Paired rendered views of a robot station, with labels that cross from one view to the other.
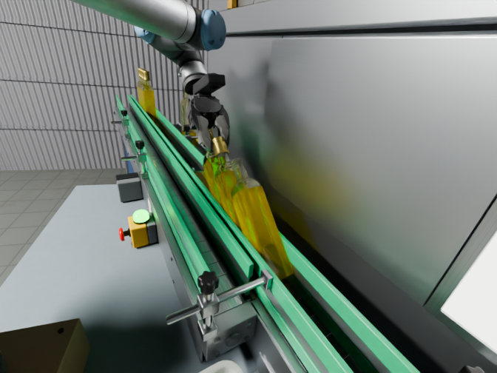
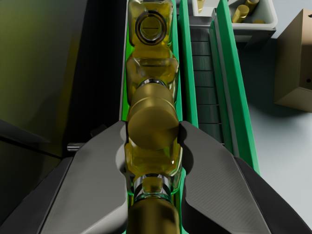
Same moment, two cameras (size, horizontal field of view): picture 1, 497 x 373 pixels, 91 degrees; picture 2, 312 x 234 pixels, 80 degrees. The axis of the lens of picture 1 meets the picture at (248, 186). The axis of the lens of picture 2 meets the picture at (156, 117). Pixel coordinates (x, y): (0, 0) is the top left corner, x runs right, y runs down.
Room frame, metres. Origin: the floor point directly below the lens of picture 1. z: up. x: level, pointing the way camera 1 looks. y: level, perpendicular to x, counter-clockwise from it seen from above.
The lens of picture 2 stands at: (0.62, 0.10, 1.20)
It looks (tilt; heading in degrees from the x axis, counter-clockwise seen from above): 69 degrees down; 206
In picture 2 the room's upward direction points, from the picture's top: 6 degrees clockwise
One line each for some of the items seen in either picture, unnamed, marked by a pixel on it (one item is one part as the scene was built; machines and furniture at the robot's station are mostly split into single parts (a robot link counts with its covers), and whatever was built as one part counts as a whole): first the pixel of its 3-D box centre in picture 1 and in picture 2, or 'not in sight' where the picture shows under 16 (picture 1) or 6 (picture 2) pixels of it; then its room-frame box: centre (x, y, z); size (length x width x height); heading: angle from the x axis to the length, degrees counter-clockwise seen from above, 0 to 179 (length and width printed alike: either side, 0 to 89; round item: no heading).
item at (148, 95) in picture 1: (148, 98); not in sight; (1.40, 0.61, 1.02); 0.06 x 0.06 x 0.28; 32
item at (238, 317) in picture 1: (229, 331); (195, 31); (0.26, 0.01, 0.85); 0.09 x 0.04 x 0.07; 122
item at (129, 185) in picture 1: (129, 186); not in sight; (0.81, 0.46, 0.79); 0.08 x 0.08 x 0.08; 32
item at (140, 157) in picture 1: (134, 161); not in sight; (0.73, 0.38, 0.94); 0.07 x 0.04 x 0.13; 122
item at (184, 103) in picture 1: (188, 116); not in sight; (1.13, 0.31, 1.01); 0.06 x 0.06 x 0.26; 34
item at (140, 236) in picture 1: (142, 230); not in sight; (0.57, 0.31, 0.79); 0.07 x 0.07 x 0.07; 32
